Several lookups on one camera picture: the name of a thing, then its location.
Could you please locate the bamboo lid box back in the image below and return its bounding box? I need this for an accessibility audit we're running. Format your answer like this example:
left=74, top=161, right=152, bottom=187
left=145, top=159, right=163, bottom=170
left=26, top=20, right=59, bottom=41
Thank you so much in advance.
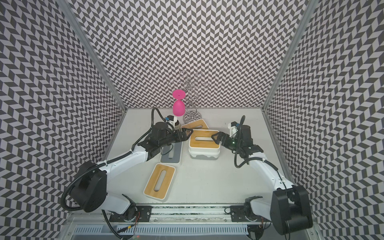
left=181, top=119, right=209, bottom=130

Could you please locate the bamboo lid box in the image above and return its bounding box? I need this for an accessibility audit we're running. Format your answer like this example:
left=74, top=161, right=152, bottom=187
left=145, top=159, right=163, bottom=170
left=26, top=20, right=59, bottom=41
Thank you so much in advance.
left=143, top=163, right=176, bottom=202
left=189, top=129, right=220, bottom=150
left=181, top=119, right=209, bottom=130

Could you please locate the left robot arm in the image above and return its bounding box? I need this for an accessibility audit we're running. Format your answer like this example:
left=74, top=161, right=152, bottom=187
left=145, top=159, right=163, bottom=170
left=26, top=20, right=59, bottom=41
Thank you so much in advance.
left=62, top=122, right=194, bottom=215

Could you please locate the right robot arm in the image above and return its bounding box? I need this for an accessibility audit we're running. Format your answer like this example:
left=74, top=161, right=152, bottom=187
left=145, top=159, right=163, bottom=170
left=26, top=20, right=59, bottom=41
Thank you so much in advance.
left=212, top=123, right=313, bottom=235

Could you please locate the small brown-capped jar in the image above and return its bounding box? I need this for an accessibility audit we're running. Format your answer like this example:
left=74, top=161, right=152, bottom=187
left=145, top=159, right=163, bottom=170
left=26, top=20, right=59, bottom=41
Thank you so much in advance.
left=175, top=121, right=181, bottom=130

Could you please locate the grey lid box centre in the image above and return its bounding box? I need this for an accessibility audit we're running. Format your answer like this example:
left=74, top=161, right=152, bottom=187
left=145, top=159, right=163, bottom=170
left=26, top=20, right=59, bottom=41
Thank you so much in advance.
left=160, top=142, right=183, bottom=165

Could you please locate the pink plastic goblet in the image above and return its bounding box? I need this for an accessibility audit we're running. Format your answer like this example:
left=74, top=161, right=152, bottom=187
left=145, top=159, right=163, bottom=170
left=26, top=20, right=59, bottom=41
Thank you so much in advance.
left=173, top=90, right=186, bottom=117

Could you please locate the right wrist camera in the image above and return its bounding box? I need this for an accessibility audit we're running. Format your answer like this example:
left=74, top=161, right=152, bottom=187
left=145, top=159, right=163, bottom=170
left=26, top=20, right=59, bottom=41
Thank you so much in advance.
left=228, top=122, right=240, bottom=138

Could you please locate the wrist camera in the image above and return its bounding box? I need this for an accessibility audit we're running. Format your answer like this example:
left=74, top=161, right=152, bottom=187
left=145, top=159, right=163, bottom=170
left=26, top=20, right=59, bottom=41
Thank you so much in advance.
left=228, top=122, right=240, bottom=138
left=165, top=115, right=178, bottom=128

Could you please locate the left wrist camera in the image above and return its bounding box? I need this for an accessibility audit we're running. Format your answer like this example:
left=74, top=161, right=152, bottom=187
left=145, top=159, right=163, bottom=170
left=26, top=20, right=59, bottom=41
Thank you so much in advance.
left=165, top=115, right=178, bottom=128

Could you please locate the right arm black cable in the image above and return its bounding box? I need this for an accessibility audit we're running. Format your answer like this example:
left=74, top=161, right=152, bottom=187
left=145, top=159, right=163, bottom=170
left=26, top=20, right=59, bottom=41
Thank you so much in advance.
left=233, top=146, right=280, bottom=173

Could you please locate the aluminium front rail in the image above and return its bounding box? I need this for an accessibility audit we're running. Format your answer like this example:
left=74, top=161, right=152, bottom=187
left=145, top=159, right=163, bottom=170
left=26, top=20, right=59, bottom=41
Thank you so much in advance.
left=64, top=203, right=319, bottom=240

